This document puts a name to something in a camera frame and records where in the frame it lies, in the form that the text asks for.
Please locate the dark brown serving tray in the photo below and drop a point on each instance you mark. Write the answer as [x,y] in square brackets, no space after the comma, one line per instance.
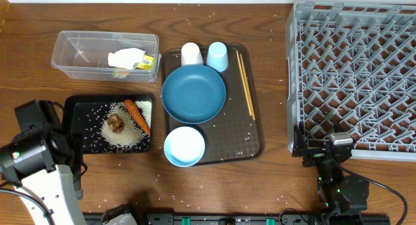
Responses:
[233,135]

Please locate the white plastic cup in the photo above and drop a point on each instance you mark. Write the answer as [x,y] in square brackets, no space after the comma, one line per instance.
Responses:
[191,54]

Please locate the grey dishwasher rack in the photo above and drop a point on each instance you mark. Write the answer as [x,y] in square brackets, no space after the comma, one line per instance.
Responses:
[353,64]

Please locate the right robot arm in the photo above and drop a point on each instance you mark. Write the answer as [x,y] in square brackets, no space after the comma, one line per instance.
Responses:
[345,197]

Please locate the white tissue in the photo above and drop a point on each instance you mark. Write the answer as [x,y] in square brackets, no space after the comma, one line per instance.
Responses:
[126,58]

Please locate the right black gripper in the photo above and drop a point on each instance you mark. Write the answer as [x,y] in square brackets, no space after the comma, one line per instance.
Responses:
[301,149]

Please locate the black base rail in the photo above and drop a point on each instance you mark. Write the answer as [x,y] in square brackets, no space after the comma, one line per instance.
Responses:
[284,219]

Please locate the clear plastic bin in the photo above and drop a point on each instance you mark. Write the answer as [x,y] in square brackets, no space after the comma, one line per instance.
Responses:
[84,54]

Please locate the brown food scrap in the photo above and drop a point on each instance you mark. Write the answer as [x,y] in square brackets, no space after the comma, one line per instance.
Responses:
[115,123]

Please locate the green yellow snack wrapper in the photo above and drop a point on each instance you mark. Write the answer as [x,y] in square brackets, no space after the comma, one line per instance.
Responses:
[121,70]

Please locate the white rice pile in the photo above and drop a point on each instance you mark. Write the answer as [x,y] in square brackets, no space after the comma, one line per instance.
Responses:
[97,136]

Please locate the light blue bowl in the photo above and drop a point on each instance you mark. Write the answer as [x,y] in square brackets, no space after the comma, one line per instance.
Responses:
[184,146]

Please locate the dark blue plate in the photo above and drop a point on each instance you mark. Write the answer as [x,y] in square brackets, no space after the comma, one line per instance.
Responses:
[193,94]

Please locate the wooden chopstick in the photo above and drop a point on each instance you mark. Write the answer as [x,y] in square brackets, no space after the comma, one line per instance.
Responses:
[242,78]
[247,89]

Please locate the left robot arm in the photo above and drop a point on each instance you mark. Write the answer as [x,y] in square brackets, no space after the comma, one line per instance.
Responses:
[37,164]

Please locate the orange carrot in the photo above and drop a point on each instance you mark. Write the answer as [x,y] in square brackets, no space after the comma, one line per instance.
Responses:
[136,115]

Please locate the light blue plastic cup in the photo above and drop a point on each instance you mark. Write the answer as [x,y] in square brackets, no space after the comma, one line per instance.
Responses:
[217,56]

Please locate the black waste tray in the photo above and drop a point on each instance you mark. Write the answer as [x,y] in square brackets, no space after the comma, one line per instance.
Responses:
[143,102]

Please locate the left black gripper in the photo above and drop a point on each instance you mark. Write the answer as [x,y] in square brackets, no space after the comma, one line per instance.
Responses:
[77,141]

